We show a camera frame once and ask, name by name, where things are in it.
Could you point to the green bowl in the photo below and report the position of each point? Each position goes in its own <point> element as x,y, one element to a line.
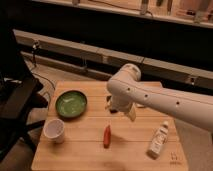
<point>71,104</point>

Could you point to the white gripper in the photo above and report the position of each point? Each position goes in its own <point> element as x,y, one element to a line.
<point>122,105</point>

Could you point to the white paper cup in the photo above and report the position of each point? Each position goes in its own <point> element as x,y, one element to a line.
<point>55,130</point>

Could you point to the white plastic bottle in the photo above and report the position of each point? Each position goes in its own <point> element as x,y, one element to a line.
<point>158,141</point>

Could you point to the black rectangular block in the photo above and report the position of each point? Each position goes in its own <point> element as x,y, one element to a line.
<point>112,111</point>

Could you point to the black chair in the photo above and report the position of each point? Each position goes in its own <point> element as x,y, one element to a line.
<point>19,93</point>

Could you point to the white sponge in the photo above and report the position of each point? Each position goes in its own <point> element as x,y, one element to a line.
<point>140,106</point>

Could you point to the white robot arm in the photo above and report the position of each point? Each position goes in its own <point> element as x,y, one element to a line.
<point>126,89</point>

